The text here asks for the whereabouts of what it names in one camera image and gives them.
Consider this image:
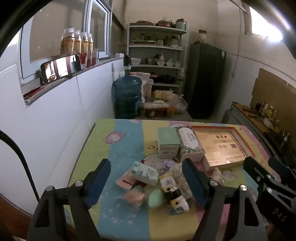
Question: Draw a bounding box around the black smartphone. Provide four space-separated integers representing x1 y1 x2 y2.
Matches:
40 54 82 86

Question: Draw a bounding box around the sliding window frame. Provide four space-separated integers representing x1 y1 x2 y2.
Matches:
20 0 113 79

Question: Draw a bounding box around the clear plastic bag of food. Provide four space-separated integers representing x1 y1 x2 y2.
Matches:
154 89 188 110

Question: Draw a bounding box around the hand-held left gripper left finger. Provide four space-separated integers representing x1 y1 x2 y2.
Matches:
27 158 112 241

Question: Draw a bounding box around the green floral tissue pack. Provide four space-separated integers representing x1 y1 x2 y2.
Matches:
131 161 159 187

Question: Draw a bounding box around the grey metal shelf rack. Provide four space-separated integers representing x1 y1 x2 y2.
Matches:
127 22 189 93

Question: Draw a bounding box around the white floral box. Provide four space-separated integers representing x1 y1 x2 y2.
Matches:
177 127 206 163

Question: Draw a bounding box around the red pot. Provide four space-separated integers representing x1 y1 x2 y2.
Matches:
155 20 174 28

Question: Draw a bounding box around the orange-rimmed shallow box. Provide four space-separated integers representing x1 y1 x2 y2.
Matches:
191 125 257 172

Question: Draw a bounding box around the green egg-shaped sponge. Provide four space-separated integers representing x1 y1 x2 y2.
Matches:
148 189 165 209

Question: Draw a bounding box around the black wok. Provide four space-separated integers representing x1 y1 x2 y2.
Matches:
159 75 176 84

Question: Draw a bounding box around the white plush toy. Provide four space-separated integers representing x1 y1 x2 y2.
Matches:
210 167 225 184

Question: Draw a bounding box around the white sack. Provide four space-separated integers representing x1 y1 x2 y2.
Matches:
134 72 151 98

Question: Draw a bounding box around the grey kitchen counter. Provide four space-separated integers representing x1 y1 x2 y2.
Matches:
222 101 296 160

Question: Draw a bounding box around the pink face mask pack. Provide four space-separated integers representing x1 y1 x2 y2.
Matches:
116 173 147 192

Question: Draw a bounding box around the cluster of condiment bottles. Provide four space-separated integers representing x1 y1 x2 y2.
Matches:
254 101 280 121

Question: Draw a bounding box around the black water jug pump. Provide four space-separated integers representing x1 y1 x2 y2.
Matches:
123 55 132 75

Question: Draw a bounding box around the cardboard wall sheet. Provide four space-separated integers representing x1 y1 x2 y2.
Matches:
251 68 296 121

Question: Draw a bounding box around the blue water jug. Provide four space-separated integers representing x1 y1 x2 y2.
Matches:
112 74 142 119

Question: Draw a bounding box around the dark refrigerator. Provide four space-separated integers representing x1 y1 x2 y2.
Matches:
185 43 227 119

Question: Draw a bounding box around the mint green box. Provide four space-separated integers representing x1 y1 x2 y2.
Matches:
157 127 181 158

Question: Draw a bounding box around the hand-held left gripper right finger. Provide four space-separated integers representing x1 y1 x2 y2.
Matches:
181 158 269 241

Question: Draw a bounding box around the high bright window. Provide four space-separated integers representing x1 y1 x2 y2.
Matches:
248 6 284 42

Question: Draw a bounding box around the pink sponge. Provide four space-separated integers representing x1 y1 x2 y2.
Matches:
119 188 146 210

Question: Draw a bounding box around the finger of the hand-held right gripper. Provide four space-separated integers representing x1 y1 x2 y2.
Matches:
268 157 296 186
243 156 278 200

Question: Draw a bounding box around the white flat packet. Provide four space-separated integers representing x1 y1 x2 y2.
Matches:
142 102 170 109

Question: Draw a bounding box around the mint green canister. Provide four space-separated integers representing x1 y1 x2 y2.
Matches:
175 19 187 31

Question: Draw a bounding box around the black cable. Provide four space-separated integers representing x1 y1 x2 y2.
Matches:
0 130 41 202

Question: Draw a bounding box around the pastel sheep printed tablecloth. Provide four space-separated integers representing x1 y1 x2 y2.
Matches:
63 119 281 241

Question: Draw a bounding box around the low grey table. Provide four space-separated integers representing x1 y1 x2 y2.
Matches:
139 102 193 120

